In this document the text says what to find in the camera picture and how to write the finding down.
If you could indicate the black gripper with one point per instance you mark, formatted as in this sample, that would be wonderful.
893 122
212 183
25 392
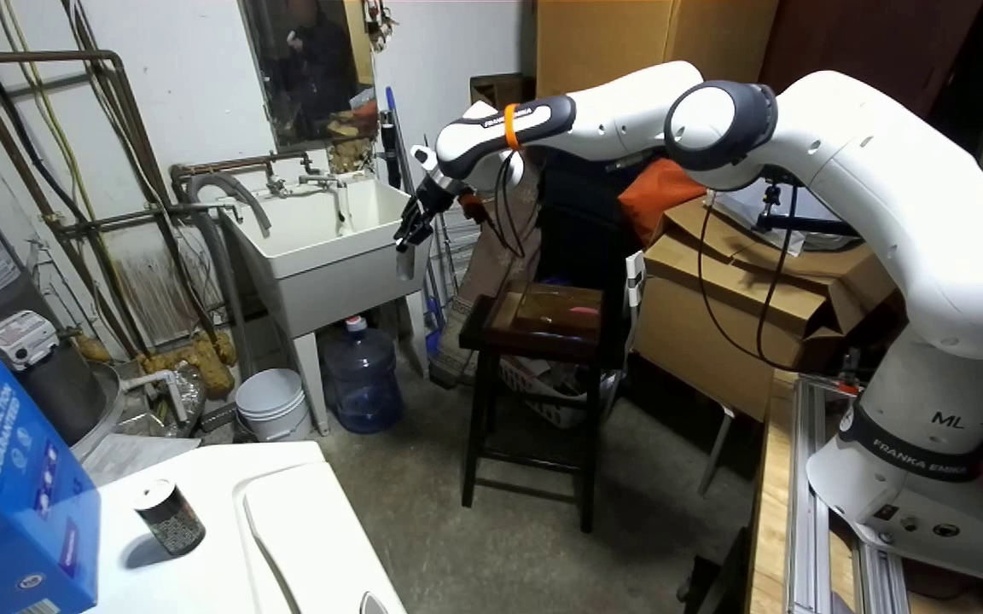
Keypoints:
435 203

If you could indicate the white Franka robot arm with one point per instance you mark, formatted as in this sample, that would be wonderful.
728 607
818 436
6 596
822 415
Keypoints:
912 226

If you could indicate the white utility sink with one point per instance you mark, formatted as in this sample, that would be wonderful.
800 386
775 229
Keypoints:
331 277

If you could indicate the large blue water jug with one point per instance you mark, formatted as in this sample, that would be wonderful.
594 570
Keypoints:
363 380

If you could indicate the dark wooden stool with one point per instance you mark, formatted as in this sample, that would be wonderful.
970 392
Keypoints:
545 311

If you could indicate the black cloth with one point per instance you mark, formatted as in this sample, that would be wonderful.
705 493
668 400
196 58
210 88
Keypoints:
583 226

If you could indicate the metal sink faucet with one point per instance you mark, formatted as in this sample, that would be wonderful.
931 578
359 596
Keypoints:
210 174

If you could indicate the white laundry basket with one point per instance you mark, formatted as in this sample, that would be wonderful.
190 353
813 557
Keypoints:
553 392

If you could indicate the white plastic bucket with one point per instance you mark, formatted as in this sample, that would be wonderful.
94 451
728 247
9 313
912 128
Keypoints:
273 410

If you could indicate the orange cloth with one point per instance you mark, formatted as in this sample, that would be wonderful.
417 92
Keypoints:
656 200

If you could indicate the large flat cardboard sheet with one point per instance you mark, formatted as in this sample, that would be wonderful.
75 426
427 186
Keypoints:
628 39

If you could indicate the white washer with round panel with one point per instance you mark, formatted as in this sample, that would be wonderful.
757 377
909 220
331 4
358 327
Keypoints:
287 534

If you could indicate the brown cardboard box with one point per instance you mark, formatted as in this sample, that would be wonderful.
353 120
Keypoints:
718 327

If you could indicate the small dark jar silver lid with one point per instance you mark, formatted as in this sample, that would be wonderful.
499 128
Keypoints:
172 524

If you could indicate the wooden workbench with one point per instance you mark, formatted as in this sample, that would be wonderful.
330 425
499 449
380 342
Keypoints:
771 512

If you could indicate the blue cardboard detergent box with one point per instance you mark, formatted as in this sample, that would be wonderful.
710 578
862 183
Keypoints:
14 500

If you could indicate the dark red panel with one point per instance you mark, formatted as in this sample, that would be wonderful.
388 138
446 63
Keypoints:
856 51

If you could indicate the small brown wall box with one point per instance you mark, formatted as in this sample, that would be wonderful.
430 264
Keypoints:
502 92

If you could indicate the round wall ornament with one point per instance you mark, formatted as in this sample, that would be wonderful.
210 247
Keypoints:
378 20

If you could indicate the metal wall pipes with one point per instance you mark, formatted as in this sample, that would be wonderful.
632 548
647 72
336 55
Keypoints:
50 55

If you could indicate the aluminium rail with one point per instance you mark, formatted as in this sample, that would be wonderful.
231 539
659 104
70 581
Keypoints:
813 534

